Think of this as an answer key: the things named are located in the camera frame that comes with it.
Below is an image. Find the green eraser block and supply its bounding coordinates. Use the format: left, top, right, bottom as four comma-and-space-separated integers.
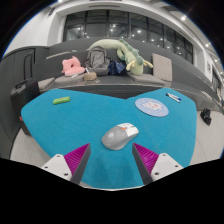
52, 96, 72, 106

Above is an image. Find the round light blue mouse pad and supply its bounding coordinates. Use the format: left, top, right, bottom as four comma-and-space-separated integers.
134, 97, 170, 118

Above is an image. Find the white marker with blue cap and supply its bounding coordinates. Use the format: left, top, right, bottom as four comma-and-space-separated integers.
165, 92, 182, 103

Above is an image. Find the tan round roll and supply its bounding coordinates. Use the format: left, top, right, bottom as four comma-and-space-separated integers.
83, 71, 98, 82

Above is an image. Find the black suitcase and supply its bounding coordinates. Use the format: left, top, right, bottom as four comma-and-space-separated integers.
9, 77, 42, 116

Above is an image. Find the grey flat seat cushion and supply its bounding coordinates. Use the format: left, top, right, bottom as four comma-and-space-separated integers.
127, 72, 167, 86

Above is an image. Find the green dragon plush toy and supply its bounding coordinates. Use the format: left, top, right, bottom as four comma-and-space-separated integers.
87, 38, 154, 76

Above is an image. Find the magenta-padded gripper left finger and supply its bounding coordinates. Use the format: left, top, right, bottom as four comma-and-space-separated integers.
41, 143, 92, 185

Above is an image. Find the dark glass window wall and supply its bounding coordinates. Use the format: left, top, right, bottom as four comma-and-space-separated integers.
62, 9, 195, 64

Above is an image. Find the grey and white computer mouse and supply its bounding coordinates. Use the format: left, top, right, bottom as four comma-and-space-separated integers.
101, 122, 140, 151

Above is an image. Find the grey round seat cushion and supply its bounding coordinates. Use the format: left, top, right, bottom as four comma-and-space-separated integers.
54, 73, 86, 85

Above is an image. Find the dark grey bench seating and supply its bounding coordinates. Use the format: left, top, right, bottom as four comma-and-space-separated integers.
0, 36, 223, 111

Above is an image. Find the black bag on floor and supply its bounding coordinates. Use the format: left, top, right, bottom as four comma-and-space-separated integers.
199, 108, 213, 127

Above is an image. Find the dark blue patterned bag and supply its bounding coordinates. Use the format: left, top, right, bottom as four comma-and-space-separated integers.
107, 60, 127, 76

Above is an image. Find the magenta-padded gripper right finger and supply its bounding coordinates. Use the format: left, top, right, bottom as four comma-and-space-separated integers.
132, 143, 184, 185

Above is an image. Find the pink plush toy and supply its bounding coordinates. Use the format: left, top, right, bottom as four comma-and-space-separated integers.
60, 55, 86, 77

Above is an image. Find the grey backpack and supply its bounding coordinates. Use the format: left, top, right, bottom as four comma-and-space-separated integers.
84, 45, 111, 76

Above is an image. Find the small grey seat cushion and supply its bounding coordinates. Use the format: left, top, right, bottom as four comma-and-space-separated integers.
37, 77, 56, 91

